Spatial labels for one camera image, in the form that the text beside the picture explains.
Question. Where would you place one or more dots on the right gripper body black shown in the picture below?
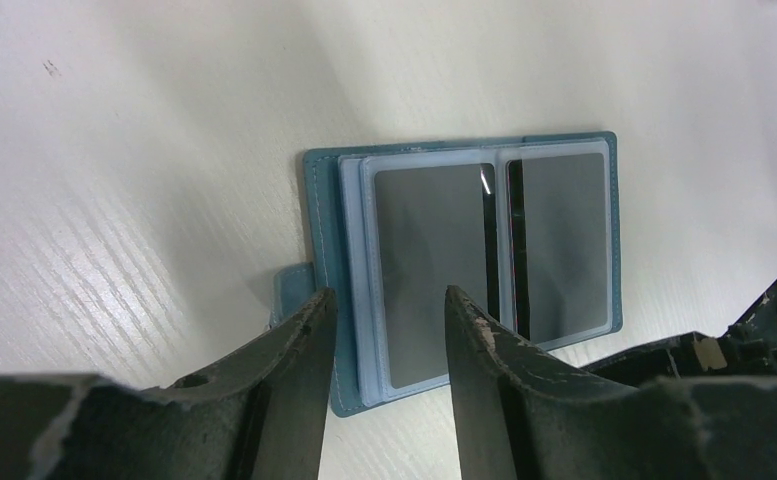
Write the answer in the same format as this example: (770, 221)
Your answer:
(747, 348)

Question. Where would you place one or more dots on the black credit card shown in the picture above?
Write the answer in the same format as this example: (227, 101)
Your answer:
(436, 227)
(561, 247)

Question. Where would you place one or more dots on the teal card holder wallet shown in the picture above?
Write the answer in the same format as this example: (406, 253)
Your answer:
(341, 211)

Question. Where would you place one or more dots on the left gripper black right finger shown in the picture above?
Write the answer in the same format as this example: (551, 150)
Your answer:
(521, 413)

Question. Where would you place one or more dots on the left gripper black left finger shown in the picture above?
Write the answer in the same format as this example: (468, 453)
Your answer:
(257, 413)

